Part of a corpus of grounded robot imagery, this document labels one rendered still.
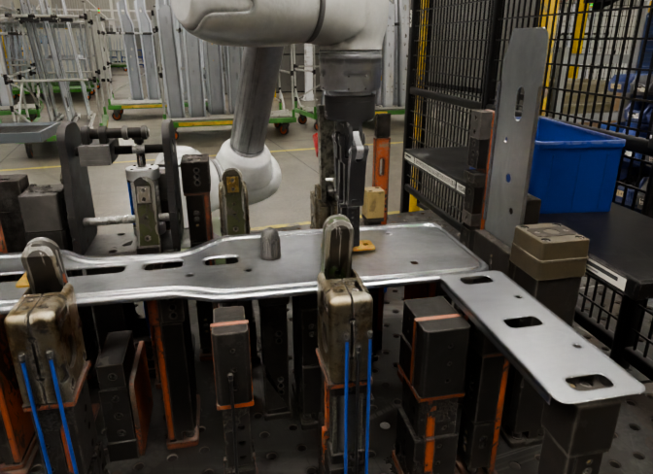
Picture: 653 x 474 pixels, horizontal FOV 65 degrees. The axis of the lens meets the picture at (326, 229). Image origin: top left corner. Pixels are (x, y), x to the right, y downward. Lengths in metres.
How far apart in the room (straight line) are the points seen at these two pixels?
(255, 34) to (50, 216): 0.51
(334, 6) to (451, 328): 0.43
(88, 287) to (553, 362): 0.60
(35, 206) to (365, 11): 0.63
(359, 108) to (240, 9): 0.22
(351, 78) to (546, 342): 0.42
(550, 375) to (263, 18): 0.51
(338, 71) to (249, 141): 0.79
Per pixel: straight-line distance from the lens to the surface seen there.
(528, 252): 0.80
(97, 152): 0.95
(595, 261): 0.83
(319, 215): 0.95
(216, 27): 0.65
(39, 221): 1.00
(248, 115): 1.45
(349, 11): 0.71
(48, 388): 0.68
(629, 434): 1.06
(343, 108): 0.74
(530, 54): 0.85
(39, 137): 1.08
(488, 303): 0.70
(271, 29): 0.67
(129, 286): 0.77
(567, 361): 0.62
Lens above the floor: 1.32
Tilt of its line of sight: 20 degrees down
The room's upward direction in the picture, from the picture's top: straight up
